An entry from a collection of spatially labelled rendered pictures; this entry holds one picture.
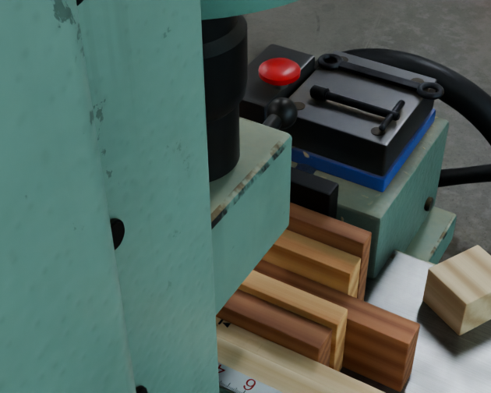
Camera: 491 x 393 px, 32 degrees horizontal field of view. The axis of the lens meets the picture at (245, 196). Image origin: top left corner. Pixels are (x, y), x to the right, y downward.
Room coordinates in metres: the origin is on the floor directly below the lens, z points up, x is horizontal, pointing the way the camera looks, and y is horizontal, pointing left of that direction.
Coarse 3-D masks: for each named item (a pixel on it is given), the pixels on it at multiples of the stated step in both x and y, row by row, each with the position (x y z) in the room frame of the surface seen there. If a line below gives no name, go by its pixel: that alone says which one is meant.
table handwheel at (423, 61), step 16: (368, 48) 0.67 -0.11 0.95; (400, 64) 0.64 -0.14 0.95; (416, 64) 0.63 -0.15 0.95; (432, 64) 0.63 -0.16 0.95; (448, 80) 0.62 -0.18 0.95; (464, 80) 0.62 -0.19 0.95; (448, 96) 0.61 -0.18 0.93; (464, 96) 0.61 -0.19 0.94; (480, 96) 0.61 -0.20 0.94; (464, 112) 0.60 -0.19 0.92; (480, 112) 0.60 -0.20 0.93; (480, 128) 0.59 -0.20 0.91; (448, 176) 0.61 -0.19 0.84; (464, 176) 0.60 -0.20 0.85; (480, 176) 0.59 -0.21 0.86
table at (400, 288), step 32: (448, 224) 0.52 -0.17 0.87; (416, 256) 0.48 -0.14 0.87; (384, 288) 0.42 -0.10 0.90; (416, 288) 0.42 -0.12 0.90; (416, 320) 0.39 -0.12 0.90; (416, 352) 0.36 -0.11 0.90; (448, 352) 0.36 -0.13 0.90; (480, 352) 0.36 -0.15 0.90; (416, 384) 0.33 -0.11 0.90; (448, 384) 0.33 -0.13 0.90; (480, 384) 0.33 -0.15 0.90
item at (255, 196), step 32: (256, 128) 0.38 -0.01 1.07; (256, 160) 0.35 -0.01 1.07; (288, 160) 0.37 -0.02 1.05; (224, 192) 0.33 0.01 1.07; (256, 192) 0.34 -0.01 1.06; (288, 192) 0.37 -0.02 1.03; (224, 224) 0.31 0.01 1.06; (256, 224) 0.34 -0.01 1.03; (288, 224) 0.37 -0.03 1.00; (224, 256) 0.31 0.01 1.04; (256, 256) 0.34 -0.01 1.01; (224, 288) 0.31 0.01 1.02
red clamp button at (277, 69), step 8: (264, 64) 0.52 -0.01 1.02; (272, 64) 0.52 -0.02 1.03; (280, 64) 0.52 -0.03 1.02; (288, 64) 0.52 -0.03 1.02; (296, 64) 0.52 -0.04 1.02; (264, 72) 0.51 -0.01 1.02; (272, 72) 0.51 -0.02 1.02; (280, 72) 0.51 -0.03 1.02; (288, 72) 0.51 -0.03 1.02; (296, 72) 0.51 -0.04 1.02; (264, 80) 0.51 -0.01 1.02; (272, 80) 0.50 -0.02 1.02; (280, 80) 0.50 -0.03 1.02; (288, 80) 0.50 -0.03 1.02
